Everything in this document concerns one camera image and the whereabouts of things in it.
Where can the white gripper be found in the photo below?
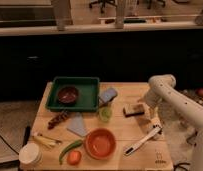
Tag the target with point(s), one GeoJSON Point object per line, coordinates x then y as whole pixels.
{"type": "Point", "coordinates": [152, 100]}

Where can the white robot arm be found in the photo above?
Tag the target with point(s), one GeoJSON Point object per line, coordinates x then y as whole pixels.
{"type": "Point", "coordinates": [162, 87]}

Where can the wooden whiteboard eraser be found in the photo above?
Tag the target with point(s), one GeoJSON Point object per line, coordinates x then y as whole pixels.
{"type": "Point", "coordinates": [133, 110]}

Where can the orange red bowl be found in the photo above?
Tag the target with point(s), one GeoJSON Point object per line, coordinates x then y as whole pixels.
{"type": "Point", "coordinates": [100, 144]}

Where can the dark red small bowl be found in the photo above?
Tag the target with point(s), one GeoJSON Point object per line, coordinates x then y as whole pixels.
{"type": "Point", "coordinates": [68, 95]}

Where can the green small cup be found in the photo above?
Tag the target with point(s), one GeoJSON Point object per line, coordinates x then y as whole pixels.
{"type": "Point", "coordinates": [105, 113]}

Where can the blue grey sponge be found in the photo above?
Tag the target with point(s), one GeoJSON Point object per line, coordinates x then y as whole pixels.
{"type": "Point", "coordinates": [108, 95]}

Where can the grey triangular cloth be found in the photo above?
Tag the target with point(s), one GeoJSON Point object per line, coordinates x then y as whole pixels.
{"type": "Point", "coordinates": [77, 125]}

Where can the green toy pepper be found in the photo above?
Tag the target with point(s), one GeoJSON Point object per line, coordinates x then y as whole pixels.
{"type": "Point", "coordinates": [71, 146]}

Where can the green plastic tray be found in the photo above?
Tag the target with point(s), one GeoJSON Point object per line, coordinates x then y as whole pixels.
{"type": "Point", "coordinates": [88, 88]}

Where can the orange toy fruit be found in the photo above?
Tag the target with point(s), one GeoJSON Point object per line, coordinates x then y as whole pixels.
{"type": "Point", "coordinates": [74, 157]}

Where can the brown toy sausage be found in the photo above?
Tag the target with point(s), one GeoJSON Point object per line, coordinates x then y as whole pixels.
{"type": "Point", "coordinates": [58, 119]}

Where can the black office chair base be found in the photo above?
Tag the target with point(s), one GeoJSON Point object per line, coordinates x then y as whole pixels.
{"type": "Point", "coordinates": [103, 3]}

